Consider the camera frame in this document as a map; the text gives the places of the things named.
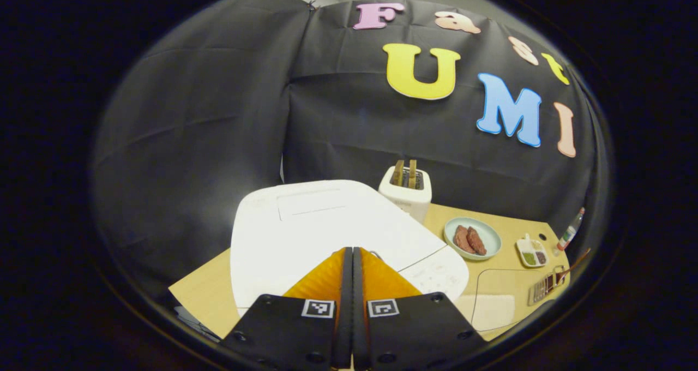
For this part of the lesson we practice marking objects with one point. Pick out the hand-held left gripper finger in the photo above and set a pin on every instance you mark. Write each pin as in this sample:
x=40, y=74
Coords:
x=359, y=316
x=345, y=316

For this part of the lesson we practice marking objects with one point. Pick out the white toaster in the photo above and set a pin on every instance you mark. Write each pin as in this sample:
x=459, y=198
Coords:
x=406, y=202

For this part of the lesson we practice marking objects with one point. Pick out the black backdrop cloth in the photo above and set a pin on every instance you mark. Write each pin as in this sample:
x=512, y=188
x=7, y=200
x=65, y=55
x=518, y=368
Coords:
x=218, y=114

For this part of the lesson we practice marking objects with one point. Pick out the white rice cooker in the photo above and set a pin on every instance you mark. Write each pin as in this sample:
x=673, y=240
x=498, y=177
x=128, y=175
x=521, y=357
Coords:
x=305, y=234

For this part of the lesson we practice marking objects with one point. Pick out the pale green plate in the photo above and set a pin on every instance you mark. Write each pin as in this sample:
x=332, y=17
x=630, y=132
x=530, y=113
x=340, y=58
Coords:
x=488, y=237

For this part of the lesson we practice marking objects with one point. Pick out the brown wooden spoon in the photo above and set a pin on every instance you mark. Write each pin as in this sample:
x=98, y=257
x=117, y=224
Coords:
x=572, y=267

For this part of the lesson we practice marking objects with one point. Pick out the white divided bean dish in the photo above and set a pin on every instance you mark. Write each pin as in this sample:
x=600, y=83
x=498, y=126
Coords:
x=531, y=253

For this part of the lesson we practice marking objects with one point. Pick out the red meat slice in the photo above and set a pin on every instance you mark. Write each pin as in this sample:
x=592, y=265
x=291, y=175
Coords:
x=463, y=240
x=477, y=241

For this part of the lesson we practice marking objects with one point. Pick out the brown toast slice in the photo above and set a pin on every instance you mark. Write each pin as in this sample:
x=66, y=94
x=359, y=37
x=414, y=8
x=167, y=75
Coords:
x=412, y=173
x=398, y=173

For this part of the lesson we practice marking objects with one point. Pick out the clear plastic water bottle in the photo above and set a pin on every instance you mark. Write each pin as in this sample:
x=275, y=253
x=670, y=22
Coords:
x=570, y=232

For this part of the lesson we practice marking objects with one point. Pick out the clear square chopstick holder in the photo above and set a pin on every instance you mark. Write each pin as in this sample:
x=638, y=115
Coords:
x=542, y=290

